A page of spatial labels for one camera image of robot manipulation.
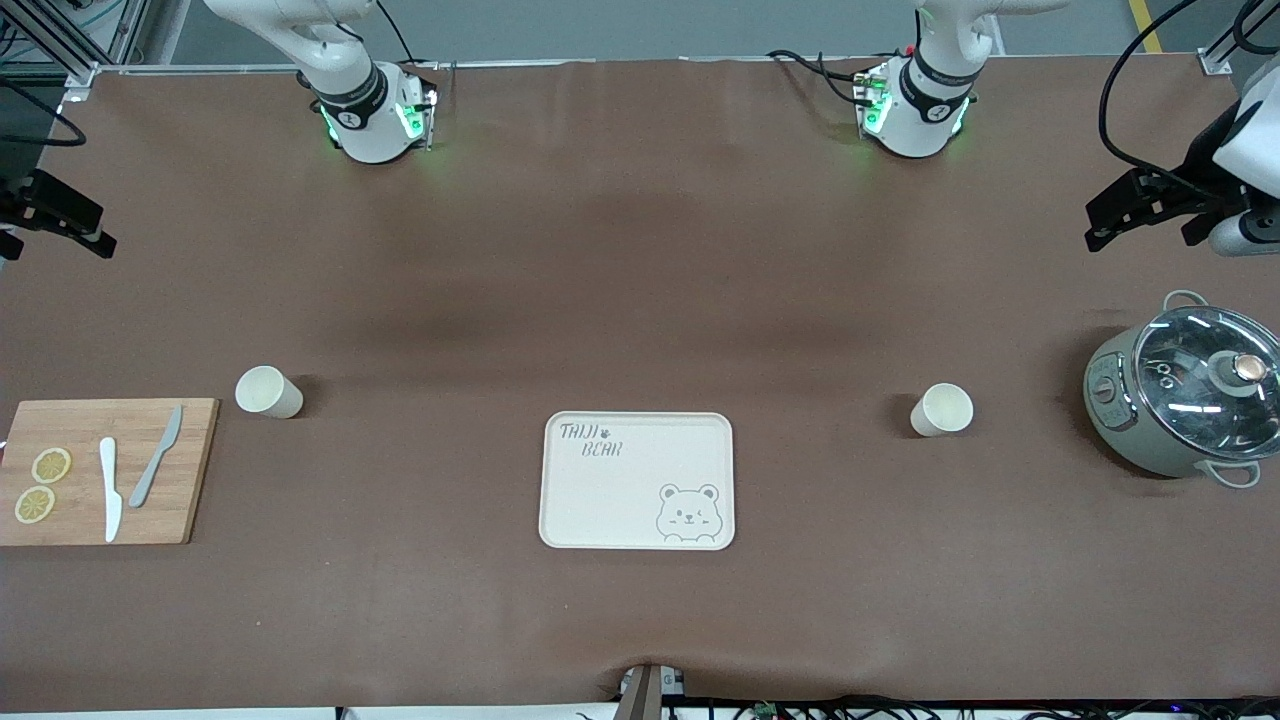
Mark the cream bear print tray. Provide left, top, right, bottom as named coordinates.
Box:
left=538, top=411, right=736, bottom=551

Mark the grey plastic knife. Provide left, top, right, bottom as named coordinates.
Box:
left=128, top=404, right=185, bottom=509

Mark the glass pot lid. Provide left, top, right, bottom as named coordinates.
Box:
left=1133, top=305, right=1280, bottom=461

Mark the white plastic knife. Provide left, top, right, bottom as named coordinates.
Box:
left=98, top=437, right=124, bottom=544

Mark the wooden cutting board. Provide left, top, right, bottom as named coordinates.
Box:
left=0, top=398, right=221, bottom=547

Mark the white IKEA cup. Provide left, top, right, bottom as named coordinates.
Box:
left=910, top=383, right=975, bottom=439
left=235, top=365, right=305, bottom=421

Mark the grey electric cooking pot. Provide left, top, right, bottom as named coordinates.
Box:
left=1083, top=290, right=1280, bottom=490

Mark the brown table mat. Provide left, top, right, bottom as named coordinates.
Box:
left=0, top=55, right=1280, bottom=713

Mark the aluminium frame extrusion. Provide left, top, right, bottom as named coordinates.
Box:
left=0, top=0, right=151, bottom=101
left=1198, top=0, right=1280, bottom=77

